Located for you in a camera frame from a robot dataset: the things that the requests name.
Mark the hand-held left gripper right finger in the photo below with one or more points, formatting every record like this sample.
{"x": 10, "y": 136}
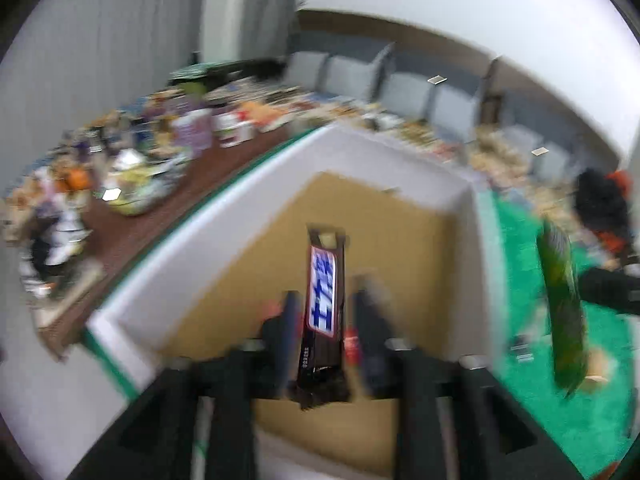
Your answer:
{"x": 369, "y": 332}

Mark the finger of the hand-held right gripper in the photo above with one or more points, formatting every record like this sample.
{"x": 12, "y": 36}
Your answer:
{"x": 612, "y": 290}

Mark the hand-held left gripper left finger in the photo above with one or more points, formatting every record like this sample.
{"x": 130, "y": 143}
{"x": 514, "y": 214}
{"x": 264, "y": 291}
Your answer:
{"x": 289, "y": 332}

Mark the brown chocolate bar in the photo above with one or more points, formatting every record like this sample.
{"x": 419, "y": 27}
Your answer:
{"x": 322, "y": 310}

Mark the green snack packet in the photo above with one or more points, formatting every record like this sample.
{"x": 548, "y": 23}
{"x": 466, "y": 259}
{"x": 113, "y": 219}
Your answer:
{"x": 562, "y": 310}

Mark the white cardboard box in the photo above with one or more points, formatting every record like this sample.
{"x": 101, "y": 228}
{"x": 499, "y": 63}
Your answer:
{"x": 240, "y": 230}

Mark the pile of assorted snacks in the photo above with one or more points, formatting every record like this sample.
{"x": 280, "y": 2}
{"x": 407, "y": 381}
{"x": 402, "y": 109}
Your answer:
{"x": 225, "y": 125}

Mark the red snack packet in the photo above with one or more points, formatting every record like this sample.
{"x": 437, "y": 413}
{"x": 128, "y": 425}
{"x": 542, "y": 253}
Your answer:
{"x": 351, "y": 350}

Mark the tan snack packet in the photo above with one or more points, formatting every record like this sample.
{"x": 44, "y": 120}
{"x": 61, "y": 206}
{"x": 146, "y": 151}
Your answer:
{"x": 597, "y": 375}

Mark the small dark packet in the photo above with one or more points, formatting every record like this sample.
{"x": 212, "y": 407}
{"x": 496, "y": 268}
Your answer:
{"x": 520, "y": 350}

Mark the green table mat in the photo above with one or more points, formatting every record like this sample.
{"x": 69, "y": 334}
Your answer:
{"x": 530, "y": 410}

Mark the row of grey chairs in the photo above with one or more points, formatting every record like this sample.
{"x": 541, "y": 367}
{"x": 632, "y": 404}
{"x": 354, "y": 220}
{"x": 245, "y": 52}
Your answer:
{"x": 350, "y": 77}

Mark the dark green bin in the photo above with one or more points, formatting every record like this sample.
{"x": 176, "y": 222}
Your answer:
{"x": 200, "y": 72}

